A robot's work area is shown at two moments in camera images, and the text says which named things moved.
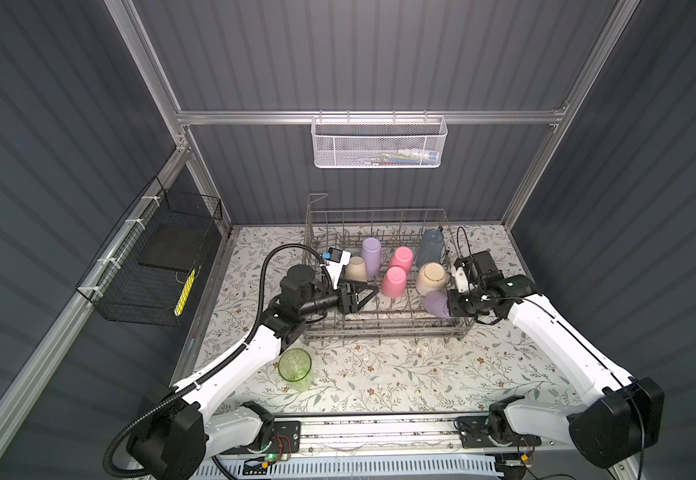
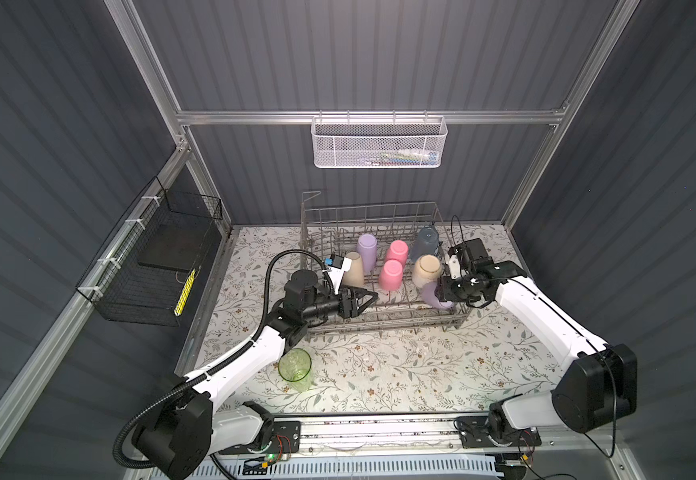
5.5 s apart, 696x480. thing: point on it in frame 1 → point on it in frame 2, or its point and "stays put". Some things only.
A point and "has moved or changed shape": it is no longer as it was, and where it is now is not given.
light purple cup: x=371 y=253 has moved or changed shape
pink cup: x=403 y=257 has moved or changed shape
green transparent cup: x=295 y=367 stays put
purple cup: x=437 y=304 has moved or changed shape
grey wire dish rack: x=409 y=254 stays put
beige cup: x=356 y=269 stays put
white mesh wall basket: x=379 y=141 stays put
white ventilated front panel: x=469 y=467 stays put
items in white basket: x=408 y=156 stays put
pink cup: x=394 y=282 has moved or changed shape
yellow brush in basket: x=178 y=307 stays put
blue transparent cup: x=431 y=248 has moved or changed shape
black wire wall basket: x=147 y=271 stays put
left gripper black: x=350 y=303 stays put
